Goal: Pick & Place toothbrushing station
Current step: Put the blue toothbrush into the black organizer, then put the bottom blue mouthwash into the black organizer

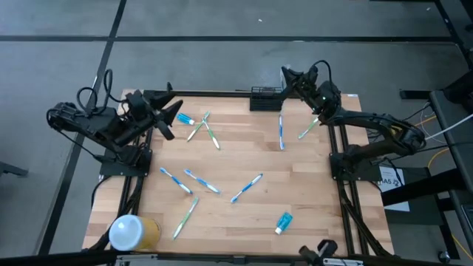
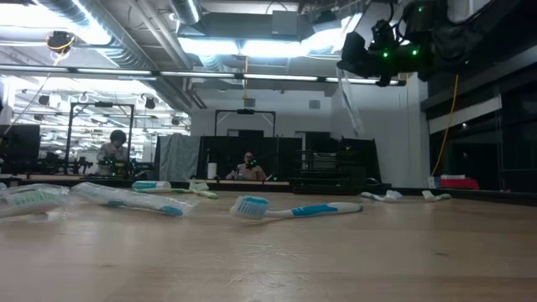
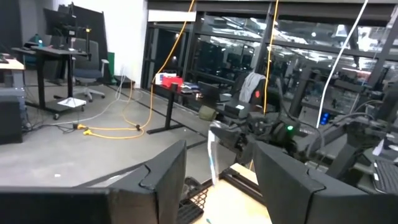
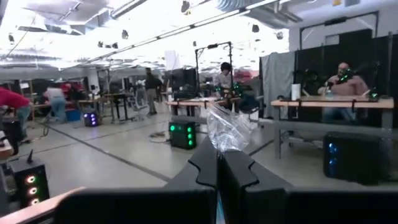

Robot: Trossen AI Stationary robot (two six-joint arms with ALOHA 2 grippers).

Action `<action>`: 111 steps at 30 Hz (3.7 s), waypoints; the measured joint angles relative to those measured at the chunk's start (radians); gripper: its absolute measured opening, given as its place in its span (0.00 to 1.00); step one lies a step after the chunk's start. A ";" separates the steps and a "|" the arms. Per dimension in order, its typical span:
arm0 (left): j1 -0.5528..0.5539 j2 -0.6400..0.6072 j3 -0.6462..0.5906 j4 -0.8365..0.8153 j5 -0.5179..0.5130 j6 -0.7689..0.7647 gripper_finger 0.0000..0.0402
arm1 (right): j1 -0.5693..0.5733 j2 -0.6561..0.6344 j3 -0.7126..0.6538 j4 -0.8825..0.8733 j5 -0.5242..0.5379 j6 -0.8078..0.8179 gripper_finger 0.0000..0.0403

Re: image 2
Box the large silver ventilation duct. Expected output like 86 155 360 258
35 0 159 71

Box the grey ceiling box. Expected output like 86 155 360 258
271 9 300 37

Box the grey hanging cloth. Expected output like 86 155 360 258
155 133 202 183

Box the black monitor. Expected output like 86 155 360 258
0 123 42 165

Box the red box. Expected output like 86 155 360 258
439 178 481 191

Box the green and white toothbrush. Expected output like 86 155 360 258
169 180 220 200

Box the black background station frame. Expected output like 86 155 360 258
64 102 136 175
214 108 277 138

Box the black partition screen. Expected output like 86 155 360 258
196 134 304 182

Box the small silver ventilation duct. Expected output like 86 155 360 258
169 0 203 25

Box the long ceiling light strip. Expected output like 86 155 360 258
0 65 406 86

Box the black ceiling dome device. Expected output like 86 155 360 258
44 30 77 55

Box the person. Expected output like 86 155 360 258
95 129 132 176
225 151 268 182

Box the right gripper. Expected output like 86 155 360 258
336 18 420 88

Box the teal mouthwash bottle white cap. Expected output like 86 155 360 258
131 180 172 193

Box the hanging yellow cable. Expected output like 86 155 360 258
430 74 461 177

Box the blue and white toothbrush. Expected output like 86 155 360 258
229 195 364 221

